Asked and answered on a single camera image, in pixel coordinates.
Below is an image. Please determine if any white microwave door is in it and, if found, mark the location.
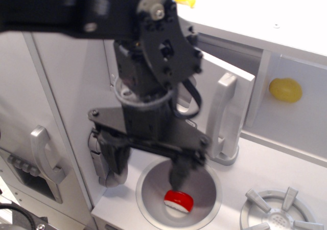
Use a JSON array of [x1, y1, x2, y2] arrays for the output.
[[190, 53, 255, 141]]

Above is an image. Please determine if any grey ice dispenser panel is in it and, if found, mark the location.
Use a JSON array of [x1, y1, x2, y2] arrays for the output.
[[1, 149, 63, 204]]

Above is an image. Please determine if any grey toy faucet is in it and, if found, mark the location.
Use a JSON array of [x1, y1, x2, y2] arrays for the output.
[[88, 128, 128, 188]]

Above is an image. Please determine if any grey microwave door handle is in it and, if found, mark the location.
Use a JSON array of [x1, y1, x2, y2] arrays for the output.
[[206, 73, 238, 166]]

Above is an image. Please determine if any grey fridge door handle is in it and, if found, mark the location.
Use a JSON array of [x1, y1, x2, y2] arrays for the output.
[[30, 125, 66, 185]]

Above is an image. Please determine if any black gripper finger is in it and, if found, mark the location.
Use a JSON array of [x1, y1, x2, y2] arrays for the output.
[[98, 132, 130, 175], [169, 156, 202, 191]]

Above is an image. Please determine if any round metal sink bowl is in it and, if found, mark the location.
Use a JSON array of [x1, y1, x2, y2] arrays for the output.
[[136, 158, 222, 229]]

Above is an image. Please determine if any grey toy stove burner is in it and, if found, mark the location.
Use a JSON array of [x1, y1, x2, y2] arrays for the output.
[[240, 187, 325, 229]]

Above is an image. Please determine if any red white toy food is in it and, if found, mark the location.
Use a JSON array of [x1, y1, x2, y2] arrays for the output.
[[163, 190, 194, 213]]

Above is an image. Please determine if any black braided cable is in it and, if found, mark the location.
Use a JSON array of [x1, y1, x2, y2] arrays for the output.
[[0, 203, 39, 230]]

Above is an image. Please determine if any yellow lemon toy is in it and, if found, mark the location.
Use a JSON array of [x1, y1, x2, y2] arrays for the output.
[[269, 78, 302, 103]]

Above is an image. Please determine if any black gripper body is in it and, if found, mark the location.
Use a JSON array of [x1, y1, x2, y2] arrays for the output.
[[87, 105, 211, 164]]

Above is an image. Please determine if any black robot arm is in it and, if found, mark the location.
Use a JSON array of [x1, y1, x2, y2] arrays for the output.
[[1, 0, 211, 191]]

